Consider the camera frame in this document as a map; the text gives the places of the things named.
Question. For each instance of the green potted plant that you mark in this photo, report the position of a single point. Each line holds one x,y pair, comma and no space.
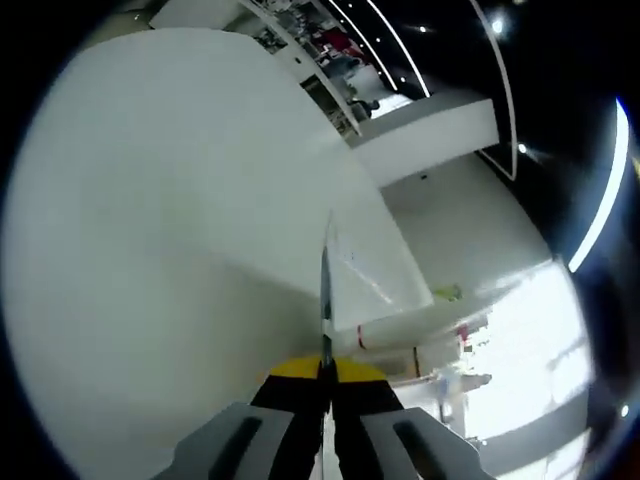
447,292

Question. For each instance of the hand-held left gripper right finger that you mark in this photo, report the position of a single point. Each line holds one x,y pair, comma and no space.
365,425

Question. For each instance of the white skincare tube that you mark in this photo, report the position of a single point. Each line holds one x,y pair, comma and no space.
395,330

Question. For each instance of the tall bottle with reddish top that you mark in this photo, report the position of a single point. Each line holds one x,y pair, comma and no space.
464,334

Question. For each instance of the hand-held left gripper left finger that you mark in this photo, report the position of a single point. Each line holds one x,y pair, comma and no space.
290,415

